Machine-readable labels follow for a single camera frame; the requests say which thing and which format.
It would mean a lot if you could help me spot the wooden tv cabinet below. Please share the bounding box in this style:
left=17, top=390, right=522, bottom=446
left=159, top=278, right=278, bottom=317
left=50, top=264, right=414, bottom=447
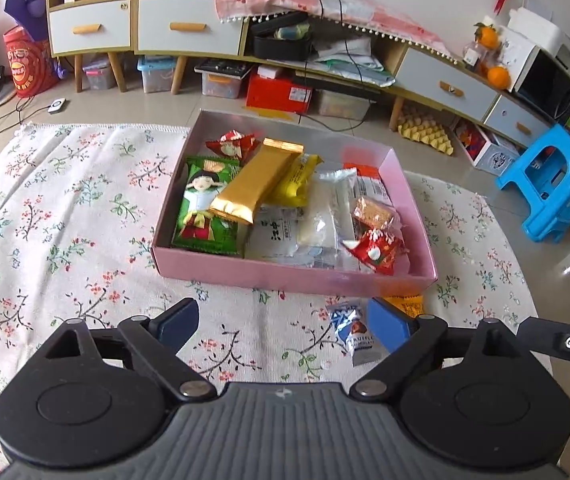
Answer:
left=46, top=0, right=548, bottom=147

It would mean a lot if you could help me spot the gold snack bar packet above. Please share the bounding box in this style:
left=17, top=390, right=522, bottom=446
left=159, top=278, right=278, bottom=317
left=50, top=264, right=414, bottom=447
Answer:
left=208, top=138, right=303, bottom=224

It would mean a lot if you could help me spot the red cartoon candy packet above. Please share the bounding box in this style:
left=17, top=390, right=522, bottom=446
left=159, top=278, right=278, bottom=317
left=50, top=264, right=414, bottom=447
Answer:
left=206, top=130, right=260, bottom=165

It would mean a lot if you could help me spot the lower orange fruit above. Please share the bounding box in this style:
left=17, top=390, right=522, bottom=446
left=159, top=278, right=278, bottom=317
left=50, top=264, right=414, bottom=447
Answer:
left=486, top=65, right=512, bottom=91

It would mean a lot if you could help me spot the yellow egg tray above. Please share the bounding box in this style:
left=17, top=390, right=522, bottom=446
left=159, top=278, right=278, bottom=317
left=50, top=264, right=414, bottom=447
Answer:
left=397, top=106, right=454, bottom=156

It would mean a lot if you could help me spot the clear rice cracker packet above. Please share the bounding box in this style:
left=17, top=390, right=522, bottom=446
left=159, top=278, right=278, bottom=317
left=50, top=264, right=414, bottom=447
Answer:
left=297, top=168, right=357, bottom=269

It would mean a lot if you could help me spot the clear storage bin blue lid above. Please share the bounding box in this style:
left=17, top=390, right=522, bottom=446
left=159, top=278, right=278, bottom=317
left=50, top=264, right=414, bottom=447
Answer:
left=136, top=55, right=175, bottom=93

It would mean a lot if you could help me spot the red shoe box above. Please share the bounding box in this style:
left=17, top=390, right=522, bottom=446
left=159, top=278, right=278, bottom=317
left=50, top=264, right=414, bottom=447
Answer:
left=246, top=72, right=312, bottom=114

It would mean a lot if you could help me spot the pink wafer packet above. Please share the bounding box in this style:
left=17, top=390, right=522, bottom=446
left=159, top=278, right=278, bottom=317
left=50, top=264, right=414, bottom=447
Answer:
left=389, top=208, right=422, bottom=275

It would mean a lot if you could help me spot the yellow snack packet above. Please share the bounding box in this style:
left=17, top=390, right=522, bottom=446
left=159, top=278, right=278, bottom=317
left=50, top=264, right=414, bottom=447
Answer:
left=267, top=153, right=323, bottom=208

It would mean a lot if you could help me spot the red gift bag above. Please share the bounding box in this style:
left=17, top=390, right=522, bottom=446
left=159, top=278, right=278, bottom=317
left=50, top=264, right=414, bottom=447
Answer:
left=3, top=25, right=58, bottom=99

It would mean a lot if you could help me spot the upper orange fruit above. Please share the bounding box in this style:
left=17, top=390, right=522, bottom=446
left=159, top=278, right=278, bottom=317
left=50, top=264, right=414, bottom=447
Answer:
left=475, top=22, right=500, bottom=51

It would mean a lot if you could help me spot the orange fruit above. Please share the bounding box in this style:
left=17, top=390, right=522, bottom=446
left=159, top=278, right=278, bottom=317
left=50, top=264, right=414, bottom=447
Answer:
left=475, top=22, right=500, bottom=51
left=486, top=65, right=512, bottom=91

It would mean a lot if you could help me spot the black storage basket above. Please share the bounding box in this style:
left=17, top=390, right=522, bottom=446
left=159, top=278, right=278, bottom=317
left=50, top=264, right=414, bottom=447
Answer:
left=249, top=11, right=313, bottom=62

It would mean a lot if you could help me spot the white monkey biscuit packet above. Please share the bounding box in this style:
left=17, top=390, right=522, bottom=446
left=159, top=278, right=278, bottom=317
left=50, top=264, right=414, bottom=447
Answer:
left=245, top=206, right=302, bottom=261

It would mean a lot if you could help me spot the white microwave oven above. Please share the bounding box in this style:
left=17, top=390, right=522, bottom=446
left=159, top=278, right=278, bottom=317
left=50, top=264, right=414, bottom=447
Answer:
left=496, top=26, right=570, bottom=125

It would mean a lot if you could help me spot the blue plastic stool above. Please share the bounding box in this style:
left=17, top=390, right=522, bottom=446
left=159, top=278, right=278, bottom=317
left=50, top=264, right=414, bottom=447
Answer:
left=496, top=125, right=570, bottom=243

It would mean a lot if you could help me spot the purple hat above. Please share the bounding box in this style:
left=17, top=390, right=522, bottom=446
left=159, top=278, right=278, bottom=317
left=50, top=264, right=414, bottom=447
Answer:
left=4, top=0, right=49, bottom=41

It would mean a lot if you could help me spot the pink cardboard box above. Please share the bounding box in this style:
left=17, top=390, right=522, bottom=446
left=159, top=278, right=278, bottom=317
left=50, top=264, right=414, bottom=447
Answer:
left=151, top=110, right=438, bottom=297

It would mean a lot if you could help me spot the pink lace cloth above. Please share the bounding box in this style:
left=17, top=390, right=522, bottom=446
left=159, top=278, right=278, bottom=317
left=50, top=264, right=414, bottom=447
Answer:
left=215, top=0, right=455, bottom=63

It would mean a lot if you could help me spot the orange white snack packet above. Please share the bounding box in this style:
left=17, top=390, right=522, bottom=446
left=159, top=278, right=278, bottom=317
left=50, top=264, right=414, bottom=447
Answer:
left=343, top=162, right=393, bottom=206

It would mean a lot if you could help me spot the blue truffle candy packet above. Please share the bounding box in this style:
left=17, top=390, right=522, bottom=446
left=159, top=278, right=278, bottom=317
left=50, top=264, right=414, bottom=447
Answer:
left=329, top=300, right=387, bottom=367

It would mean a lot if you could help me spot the green cartoon snack packet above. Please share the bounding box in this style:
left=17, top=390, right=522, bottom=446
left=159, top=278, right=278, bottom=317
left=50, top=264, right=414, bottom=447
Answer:
left=171, top=156, right=241, bottom=256

